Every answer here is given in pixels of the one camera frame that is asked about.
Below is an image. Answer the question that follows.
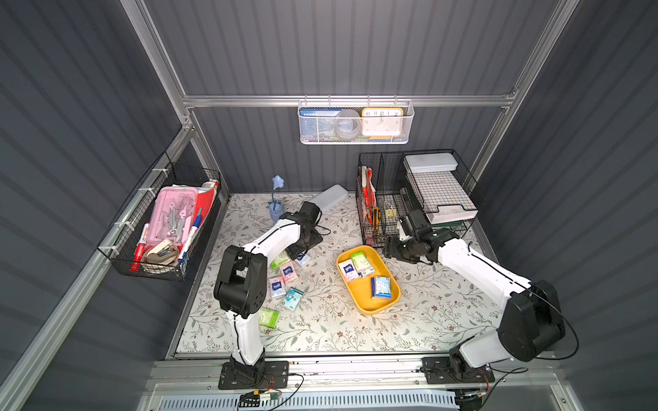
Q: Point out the green white tissue pack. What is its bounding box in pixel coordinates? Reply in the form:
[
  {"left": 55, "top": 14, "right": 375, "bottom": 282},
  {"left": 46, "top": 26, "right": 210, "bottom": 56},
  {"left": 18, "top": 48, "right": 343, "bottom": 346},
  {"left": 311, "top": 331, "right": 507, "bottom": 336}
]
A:
[{"left": 351, "top": 251, "right": 375, "bottom": 277}]

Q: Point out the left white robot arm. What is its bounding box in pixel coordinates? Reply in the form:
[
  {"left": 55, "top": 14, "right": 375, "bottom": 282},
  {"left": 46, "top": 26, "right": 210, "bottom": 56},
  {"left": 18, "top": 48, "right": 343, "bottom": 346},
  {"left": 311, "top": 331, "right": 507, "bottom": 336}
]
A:
[{"left": 214, "top": 201, "right": 322, "bottom": 366}]

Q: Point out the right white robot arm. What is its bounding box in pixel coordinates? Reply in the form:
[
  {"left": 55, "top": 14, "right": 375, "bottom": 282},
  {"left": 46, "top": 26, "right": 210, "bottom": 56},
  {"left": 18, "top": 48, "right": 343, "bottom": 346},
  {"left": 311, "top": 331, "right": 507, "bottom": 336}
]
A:
[{"left": 384, "top": 210, "right": 571, "bottom": 375}]

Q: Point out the yellow plastic storage box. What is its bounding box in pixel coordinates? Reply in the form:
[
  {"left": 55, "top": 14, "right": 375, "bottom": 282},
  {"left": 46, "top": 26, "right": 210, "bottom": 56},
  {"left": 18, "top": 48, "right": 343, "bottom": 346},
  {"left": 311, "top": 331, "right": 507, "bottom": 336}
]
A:
[{"left": 336, "top": 245, "right": 402, "bottom": 316}]

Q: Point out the white box on organizer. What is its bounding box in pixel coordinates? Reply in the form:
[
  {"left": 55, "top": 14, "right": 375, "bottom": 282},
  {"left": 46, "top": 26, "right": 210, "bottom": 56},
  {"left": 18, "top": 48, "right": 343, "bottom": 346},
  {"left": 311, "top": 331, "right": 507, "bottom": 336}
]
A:
[{"left": 404, "top": 152, "right": 459, "bottom": 174}]

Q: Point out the blue box in basket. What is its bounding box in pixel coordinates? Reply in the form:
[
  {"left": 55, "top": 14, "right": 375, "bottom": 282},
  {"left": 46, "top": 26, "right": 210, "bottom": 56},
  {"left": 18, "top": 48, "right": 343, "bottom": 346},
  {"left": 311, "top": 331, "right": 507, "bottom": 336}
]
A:
[{"left": 298, "top": 108, "right": 341, "bottom": 144}]

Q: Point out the white rectangular plastic case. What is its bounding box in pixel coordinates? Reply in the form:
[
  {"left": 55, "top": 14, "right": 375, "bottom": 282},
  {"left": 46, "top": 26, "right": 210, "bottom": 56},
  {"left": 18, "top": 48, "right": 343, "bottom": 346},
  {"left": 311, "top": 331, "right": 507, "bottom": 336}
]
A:
[{"left": 310, "top": 184, "right": 349, "bottom": 212}]

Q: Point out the blue flower desk lamp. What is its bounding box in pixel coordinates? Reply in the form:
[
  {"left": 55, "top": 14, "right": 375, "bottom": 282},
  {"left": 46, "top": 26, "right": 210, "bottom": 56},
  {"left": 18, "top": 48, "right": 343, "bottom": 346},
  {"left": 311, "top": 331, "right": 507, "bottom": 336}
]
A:
[{"left": 268, "top": 175, "right": 285, "bottom": 223}]

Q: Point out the green tissue pack middle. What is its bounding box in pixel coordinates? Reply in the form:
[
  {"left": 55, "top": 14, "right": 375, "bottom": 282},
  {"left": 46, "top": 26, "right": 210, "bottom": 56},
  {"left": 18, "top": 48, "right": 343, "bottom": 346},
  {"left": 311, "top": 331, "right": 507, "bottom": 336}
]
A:
[{"left": 270, "top": 251, "right": 291, "bottom": 271}]

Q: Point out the checkered notebook stack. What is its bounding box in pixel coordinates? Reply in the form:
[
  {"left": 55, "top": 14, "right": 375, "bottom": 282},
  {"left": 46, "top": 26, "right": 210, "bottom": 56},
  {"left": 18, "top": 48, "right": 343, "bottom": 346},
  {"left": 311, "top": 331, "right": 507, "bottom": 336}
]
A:
[{"left": 407, "top": 172, "right": 478, "bottom": 224}]

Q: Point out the pink Tempo tissue pack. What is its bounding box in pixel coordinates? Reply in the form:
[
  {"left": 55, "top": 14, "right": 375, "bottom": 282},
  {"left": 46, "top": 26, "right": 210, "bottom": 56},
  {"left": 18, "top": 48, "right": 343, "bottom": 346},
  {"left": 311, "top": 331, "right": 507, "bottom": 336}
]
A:
[{"left": 269, "top": 276, "right": 287, "bottom": 299}]

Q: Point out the teal tissue pack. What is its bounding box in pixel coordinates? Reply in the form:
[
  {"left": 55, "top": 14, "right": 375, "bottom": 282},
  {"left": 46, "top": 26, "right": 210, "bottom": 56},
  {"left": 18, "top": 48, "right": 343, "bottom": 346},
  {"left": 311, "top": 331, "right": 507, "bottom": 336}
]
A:
[{"left": 282, "top": 288, "right": 305, "bottom": 312}]

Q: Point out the floral table mat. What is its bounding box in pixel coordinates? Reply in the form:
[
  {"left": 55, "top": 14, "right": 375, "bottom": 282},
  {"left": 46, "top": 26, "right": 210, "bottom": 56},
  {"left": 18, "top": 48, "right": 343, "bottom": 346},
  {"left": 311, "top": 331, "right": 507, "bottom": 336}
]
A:
[{"left": 175, "top": 194, "right": 502, "bottom": 358}]

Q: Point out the tape roll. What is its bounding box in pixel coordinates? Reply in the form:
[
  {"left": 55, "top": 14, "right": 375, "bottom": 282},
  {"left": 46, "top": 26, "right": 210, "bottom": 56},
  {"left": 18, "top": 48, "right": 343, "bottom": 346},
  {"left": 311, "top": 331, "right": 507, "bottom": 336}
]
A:
[{"left": 334, "top": 109, "right": 362, "bottom": 141}]

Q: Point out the green tissue pack front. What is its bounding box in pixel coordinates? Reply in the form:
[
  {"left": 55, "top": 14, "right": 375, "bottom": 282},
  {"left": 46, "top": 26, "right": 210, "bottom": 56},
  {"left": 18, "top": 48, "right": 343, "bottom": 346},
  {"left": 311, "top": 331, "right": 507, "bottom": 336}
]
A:
[{"left": 259, "top": 308, "right": 280, "bottom": 330}]

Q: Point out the blue white marker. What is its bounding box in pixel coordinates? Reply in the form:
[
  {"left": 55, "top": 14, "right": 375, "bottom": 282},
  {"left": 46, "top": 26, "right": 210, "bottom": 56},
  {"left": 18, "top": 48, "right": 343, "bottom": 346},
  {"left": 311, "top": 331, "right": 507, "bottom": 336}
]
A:
[{"left": 178, "top": 208, "right": 203, "bottom": 264}]

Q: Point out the yellow alarm clock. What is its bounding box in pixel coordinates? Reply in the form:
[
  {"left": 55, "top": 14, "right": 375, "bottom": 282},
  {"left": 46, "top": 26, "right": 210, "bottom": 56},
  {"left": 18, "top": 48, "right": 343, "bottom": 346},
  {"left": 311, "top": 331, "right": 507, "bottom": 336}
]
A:
[{"left": 362, "top": 107, "right": 404, "bottom": 139}]

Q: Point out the pink pencil case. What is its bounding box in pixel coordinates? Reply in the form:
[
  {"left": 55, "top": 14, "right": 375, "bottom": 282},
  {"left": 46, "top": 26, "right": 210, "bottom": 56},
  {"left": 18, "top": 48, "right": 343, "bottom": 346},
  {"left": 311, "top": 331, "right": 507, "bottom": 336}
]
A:
[{"left": 147, "top": 186, "right": 198, "bottom": 248}]

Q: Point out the beige stapler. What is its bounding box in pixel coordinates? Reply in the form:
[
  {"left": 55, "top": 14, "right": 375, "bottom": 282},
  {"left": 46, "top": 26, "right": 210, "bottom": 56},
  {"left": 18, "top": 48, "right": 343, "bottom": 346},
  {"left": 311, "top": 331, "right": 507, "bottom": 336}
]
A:
[{"left": 144, "top": 240, "right": 179, "bottom": 265}]

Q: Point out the red white marker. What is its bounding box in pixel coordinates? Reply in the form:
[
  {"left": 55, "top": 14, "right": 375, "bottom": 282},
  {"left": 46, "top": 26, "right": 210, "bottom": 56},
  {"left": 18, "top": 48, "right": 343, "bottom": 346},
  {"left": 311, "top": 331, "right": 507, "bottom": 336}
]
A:
[{"left": 130, "top": 223, "right": 150, "bottom": 272}]

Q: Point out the black wire desk organizer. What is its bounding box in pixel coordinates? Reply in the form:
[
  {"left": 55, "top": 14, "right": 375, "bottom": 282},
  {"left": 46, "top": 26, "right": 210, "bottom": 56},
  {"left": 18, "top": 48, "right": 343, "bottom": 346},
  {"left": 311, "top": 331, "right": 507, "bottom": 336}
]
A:
[{"left": 356, "top": 149, "right": 485, "bottom": 248}]

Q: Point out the white wire wall basket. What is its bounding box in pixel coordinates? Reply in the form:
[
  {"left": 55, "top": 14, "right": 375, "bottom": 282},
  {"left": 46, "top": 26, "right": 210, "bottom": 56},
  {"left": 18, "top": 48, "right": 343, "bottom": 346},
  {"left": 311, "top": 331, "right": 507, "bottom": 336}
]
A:
[{"left": 297, "top": 98, "right": 415, "bottom": 145}]

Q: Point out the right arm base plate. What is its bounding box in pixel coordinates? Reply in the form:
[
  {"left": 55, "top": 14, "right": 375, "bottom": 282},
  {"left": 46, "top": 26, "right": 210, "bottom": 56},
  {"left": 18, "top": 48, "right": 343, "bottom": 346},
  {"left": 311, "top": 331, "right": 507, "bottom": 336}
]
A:
[{"left": 420, "top": 356, "right": 495, "bottom": 385}]

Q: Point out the black wire side basket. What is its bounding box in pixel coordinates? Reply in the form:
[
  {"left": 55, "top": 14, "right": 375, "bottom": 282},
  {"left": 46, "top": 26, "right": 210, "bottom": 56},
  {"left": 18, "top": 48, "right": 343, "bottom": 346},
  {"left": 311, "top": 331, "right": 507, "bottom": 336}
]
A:
[{"left": 98, "top": 156, "right": 221, "bottom": 282}]

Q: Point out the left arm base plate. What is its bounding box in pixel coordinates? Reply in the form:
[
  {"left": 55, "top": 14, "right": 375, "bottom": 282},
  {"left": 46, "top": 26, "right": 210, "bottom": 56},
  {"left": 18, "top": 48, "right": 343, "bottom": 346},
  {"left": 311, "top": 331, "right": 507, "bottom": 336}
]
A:
[{"left": 218, "top": 359, "right": 290, "bottom": 390}]

